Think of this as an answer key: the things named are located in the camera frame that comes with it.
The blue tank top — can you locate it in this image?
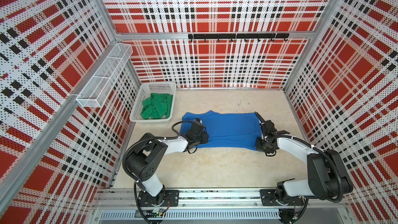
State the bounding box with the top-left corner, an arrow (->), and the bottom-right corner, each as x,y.
180,111 -> 262,150

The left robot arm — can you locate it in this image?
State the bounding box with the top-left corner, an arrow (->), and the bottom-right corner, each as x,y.
122,118 -> 209,198

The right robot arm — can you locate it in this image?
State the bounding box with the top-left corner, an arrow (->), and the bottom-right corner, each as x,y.
255,117 -> 353,204

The green tank top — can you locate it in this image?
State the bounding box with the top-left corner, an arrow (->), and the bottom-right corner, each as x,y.
141,93 -> 173,120

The white plastic laundry basket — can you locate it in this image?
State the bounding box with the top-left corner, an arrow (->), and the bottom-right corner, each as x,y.
130,82 -> 176,123

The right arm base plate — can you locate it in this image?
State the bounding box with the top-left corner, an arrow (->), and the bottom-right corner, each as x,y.
260,189 -> 304,207

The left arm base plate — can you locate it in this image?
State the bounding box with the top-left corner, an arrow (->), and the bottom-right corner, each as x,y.
138,189 -> 180,207

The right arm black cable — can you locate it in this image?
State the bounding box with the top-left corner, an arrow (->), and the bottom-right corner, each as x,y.
253,111 -> 344,224

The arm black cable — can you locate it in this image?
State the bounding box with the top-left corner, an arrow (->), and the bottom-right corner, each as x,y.
122,120 -> 200,224
253,111 -> 344,224

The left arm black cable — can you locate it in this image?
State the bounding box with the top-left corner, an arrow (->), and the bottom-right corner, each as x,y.
122,120 -> 200,224

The black wall hook rail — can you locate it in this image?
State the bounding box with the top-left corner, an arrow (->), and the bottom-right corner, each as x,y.
188,33 -> 290,40

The white wire wall shelf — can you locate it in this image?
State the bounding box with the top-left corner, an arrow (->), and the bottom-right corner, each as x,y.
77,43 -> 132,108

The aluminium front rail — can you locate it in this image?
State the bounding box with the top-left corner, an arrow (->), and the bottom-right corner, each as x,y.
91,187 -> 349,209

